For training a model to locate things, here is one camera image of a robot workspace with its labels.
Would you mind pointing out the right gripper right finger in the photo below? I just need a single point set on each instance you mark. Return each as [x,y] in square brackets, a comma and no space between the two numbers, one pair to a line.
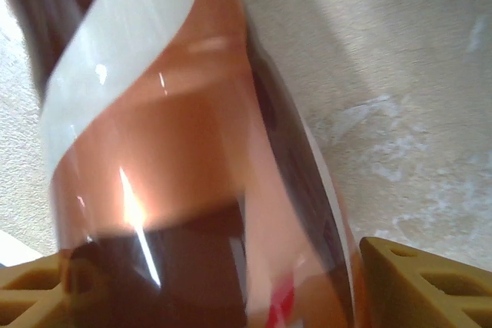
[423,293]

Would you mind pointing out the brown coffee drink bottle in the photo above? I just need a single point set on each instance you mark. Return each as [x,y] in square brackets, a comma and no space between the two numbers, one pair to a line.
[173,151]

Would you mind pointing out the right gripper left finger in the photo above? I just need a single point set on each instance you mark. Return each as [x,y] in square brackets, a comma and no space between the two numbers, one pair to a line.
[30,297]

